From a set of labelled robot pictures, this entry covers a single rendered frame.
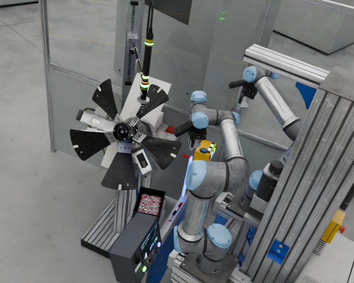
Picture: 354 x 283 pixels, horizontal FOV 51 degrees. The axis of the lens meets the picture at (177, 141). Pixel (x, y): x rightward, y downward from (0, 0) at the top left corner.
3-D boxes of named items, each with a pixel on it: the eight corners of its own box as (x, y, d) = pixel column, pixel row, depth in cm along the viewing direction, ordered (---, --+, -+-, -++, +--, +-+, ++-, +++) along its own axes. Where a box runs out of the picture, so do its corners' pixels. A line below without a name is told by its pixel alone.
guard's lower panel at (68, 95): (53, 145, 384) (46, 65, 330) (300, 250, 323) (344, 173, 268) (50, 147, 382) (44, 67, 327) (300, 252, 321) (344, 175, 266)
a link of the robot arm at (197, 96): (191, 99, 174) (190, 88, 180) (189, 117, 181) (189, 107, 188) (208, 99, 174) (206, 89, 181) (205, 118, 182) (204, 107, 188)
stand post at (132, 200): (129, 215, 332) (140, 106, 263) (138, 219, 330) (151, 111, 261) (126, 219, 329) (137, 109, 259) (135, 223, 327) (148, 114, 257)
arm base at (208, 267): (230, 260, 185) (235, 247, 179) (216, 281, 174) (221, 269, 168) (204, 243, 191) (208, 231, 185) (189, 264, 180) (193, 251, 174)
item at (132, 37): (126, 42, 261) (127, 31, 256) (136, 43, 263) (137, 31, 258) (127, 49, 253) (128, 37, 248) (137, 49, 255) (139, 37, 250)
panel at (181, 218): (184, 234, 309) (198, 177, 269) (185, 235, 308) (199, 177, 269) (137, 322, 246) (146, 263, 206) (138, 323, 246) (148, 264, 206)
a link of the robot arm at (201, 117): (218, 118, 168) (215, 104, 176) (193, 115, 167) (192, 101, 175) (214, 131, 173) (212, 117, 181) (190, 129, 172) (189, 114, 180)
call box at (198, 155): (200, 150, 264) (203, 138, 257) (213, 155, 261) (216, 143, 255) (192, 162, 251) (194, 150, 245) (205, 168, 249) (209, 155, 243)
